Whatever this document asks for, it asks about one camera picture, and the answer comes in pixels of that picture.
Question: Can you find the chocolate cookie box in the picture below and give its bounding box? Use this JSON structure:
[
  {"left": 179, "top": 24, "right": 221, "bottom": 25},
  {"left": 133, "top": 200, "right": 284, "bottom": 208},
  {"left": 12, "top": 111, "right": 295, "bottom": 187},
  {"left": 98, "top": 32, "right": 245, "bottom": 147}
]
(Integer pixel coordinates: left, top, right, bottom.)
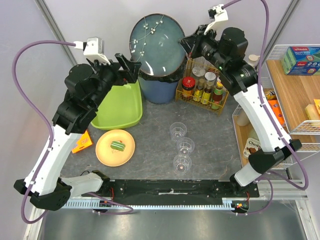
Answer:
[{"left": 243, "top": 137, "right": 261, "bottom": 159}]

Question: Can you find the green red sauce bottle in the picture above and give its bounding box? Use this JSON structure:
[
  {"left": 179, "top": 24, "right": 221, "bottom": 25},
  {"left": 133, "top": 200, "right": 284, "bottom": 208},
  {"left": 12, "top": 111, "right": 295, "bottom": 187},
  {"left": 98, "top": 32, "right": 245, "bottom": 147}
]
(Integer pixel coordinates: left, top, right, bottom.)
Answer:
[{"left": 211, "top": 80, "right": 224, "bottom": 110}]

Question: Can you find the yellow snack bag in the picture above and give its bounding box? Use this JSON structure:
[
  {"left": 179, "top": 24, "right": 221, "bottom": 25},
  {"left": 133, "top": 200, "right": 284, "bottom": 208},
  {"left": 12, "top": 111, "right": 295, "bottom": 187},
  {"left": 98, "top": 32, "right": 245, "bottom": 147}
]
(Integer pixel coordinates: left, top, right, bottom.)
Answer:
[{"left": 264, "top": 89, "right": 277, "bottom": 101}]

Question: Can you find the blue trash bin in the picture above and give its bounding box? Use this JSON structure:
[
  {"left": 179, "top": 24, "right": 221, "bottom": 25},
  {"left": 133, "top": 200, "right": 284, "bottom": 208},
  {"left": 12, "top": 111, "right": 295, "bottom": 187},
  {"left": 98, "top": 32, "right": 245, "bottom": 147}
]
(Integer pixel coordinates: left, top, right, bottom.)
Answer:
[{"left": 138, "top": 77, "right": 179, "bottom": 104}]

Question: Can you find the cream pump soap bottle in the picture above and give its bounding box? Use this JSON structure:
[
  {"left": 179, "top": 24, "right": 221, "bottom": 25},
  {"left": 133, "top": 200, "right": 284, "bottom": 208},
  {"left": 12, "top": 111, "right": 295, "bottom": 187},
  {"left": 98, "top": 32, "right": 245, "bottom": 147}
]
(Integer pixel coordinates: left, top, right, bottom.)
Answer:
[{"left": 248, "top": 54, "right": 260, "bottom": 69}]

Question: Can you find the small brown bottle tan cap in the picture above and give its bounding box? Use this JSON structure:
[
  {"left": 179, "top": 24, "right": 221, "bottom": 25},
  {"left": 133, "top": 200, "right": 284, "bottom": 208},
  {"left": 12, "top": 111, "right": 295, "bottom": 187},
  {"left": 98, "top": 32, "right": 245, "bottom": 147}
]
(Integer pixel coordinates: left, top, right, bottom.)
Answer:
[{"left": 193, "top": 78, "right": 206, "bottom": 102}]

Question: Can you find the green layered cake slice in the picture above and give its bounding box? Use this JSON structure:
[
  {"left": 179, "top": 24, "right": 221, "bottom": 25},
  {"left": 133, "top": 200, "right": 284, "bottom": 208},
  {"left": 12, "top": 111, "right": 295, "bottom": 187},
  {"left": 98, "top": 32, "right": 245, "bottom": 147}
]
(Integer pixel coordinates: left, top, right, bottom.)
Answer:
[{"left": 110, "top": 141, "right": 126, "bottom": 152}]

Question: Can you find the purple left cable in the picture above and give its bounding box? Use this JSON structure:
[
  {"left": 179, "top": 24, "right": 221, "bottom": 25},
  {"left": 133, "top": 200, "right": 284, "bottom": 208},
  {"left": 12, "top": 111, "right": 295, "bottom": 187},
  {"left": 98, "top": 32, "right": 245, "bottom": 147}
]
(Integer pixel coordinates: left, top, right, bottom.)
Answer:
[{"left": 11, "top": 40, "right": 135, "bottom": 224}]

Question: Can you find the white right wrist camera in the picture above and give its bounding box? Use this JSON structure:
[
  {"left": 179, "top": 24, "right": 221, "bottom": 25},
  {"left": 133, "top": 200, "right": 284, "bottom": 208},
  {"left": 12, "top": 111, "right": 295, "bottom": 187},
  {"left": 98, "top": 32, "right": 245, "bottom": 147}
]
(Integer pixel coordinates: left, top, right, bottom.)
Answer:
[{"left": 204, "top": 4, "right": 229, "bottom": 35}]

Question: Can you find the blue ceramic plate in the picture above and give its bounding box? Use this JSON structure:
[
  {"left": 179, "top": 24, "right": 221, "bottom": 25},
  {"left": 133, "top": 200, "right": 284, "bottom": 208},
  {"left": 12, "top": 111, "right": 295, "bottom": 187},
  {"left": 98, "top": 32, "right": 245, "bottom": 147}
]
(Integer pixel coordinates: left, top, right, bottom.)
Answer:
[{"left": 129, "top": 13, "right": 185, "bottom": 76}]

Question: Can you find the silver lid spice jar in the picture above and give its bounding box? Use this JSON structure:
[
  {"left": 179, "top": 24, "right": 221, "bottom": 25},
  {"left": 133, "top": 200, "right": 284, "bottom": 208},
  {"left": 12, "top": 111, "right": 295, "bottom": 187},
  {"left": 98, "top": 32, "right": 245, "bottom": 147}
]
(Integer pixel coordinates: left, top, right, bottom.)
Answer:
[{"left": 192, "top": 66, "right": 206, "bottom": 81}]

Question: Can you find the white wire shelf rack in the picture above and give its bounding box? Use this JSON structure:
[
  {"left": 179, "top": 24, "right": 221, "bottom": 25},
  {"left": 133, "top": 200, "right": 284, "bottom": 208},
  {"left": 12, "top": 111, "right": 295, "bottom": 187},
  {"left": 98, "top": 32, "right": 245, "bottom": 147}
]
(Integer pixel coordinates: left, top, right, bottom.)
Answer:
[{"left": 231, "top": 44, "right": 320, "bottom": 171}]

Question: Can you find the clear glass cup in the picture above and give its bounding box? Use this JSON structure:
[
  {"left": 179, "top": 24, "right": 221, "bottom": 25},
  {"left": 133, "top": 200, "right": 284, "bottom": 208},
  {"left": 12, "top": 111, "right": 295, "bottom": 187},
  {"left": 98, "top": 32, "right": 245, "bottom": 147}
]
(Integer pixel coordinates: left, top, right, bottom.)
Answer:
[
  {"left": 176, "top": 137, "right": 195, "bottom": 155},
  {"left": 173, "top": 154, "right": 192, "bottom": 174},
  {"left": 169, "top": 122, "right": 187, "bottom": 142}
]

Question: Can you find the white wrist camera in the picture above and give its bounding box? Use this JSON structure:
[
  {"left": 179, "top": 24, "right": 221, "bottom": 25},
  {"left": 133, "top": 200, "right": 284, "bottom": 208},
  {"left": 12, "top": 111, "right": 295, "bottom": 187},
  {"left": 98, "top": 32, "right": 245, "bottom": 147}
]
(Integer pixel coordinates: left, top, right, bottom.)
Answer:
[
  {"left": 204, "top": 4, "right": 229, "bottom": 35},
  {"left": 73, "top": 37, "right": 111, "bottom": 65}
]

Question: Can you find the blue sponge package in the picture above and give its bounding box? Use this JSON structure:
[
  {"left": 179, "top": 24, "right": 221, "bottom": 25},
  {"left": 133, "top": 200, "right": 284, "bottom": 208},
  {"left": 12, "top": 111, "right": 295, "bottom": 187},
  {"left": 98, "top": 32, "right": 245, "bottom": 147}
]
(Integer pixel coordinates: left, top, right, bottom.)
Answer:
[{"left": 281, "top": 46, "right": 320, "bottom": 76}]

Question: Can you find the yellow sponge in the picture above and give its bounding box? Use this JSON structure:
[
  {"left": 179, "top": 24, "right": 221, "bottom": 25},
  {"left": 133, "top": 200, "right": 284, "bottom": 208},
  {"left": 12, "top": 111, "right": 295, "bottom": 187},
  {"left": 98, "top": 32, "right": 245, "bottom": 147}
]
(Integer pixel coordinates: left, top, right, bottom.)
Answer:
[{"left": 304, "top": 99, "right": 320, "bottom": 121}]

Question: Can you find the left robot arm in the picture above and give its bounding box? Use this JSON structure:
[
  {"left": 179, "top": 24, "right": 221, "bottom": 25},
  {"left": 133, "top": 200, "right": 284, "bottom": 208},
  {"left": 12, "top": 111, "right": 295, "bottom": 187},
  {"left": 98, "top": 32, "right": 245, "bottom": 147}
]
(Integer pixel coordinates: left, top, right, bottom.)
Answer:
[{"left": 13, "top": 53, "right": 142, "bottom": 211}]

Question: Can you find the yellow wire basket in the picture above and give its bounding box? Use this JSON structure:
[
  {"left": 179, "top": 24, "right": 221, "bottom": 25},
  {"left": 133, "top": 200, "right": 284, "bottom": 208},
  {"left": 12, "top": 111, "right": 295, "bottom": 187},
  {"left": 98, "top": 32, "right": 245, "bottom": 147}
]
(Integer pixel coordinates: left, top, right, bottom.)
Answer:
[{"left": 175, "top": 58, "right": 229, "bottom": 115}]

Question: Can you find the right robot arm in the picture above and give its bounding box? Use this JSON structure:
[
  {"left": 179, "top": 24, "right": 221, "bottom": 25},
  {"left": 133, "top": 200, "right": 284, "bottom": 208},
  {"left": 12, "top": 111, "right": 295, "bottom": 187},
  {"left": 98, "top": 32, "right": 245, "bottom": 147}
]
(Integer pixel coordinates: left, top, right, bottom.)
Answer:
[{"left": 178, "top": 25, "right": 302, "bottom": 191}]

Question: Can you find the beige plate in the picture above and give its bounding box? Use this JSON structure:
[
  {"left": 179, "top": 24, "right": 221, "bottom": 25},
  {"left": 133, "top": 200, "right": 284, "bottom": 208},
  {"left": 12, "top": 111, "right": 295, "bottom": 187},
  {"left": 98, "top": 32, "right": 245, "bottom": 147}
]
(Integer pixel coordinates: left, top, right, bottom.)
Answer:
[{"left": 95, "top": 129, "right": 136, "bottom": 167}]

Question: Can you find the orange purple box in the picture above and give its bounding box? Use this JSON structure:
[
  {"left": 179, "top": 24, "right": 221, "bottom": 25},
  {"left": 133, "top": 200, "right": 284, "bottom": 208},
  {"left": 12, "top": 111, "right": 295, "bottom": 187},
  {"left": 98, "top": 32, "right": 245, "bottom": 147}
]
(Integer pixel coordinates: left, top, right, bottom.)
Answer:
[{"left": 268, "top": 100, "right": 285, "bottom": 127}]

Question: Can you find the green plastic basin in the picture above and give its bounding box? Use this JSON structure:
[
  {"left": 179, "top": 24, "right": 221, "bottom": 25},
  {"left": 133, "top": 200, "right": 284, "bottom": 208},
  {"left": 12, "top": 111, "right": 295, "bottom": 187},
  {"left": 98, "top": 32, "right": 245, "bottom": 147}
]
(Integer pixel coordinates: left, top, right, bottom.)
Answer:
[{"left": 91, "top": 81, "right": 143, "bottom": 131}]

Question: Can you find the red lid sauce jar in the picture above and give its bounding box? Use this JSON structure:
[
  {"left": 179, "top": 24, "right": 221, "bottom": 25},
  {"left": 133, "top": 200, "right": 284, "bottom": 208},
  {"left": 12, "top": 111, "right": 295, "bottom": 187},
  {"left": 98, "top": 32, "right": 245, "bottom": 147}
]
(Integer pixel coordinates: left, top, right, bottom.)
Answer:
[{"left": 181, "top": 76, "right": 196, "bottom": 98}]

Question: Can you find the black mounting base plate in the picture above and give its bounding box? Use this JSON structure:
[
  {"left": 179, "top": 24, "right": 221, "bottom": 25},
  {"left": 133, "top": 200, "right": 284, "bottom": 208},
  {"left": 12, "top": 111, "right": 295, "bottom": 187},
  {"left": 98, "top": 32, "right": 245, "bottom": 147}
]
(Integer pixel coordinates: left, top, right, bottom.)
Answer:
[{"left": 97, "top": 179, "right": 260, "bottom": 199}]

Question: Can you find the black trash bag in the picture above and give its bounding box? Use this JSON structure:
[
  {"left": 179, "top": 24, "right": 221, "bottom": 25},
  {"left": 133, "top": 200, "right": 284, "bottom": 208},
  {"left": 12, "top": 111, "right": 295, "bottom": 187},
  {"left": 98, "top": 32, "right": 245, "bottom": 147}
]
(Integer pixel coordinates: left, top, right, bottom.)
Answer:
[{"left": 138, "top": 56, "right": 188, "bottom": 83}]

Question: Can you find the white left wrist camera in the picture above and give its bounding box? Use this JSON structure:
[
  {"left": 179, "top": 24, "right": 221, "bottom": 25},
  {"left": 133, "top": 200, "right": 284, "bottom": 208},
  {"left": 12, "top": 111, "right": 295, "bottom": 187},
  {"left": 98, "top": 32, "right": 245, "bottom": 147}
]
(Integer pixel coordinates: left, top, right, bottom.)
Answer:
[{"left": 73, "top": 37, "right": 111, "bottom": 65}]

